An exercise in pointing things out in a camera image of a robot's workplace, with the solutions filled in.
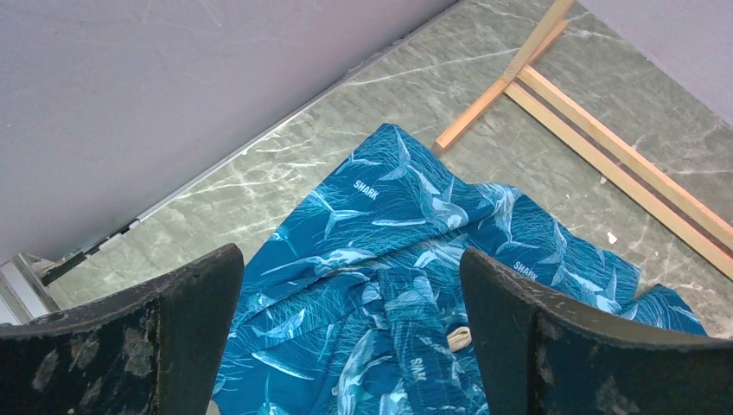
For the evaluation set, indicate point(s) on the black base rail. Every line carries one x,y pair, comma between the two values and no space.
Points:
24,296

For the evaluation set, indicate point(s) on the blue patterned shorts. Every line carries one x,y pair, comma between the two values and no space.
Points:
354,304

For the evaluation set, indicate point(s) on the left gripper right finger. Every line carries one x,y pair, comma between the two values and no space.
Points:
542,352

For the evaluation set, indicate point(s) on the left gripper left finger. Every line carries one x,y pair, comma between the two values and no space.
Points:
152,348

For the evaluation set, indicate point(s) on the wooden clothes rack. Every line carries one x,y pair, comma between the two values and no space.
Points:
660,196

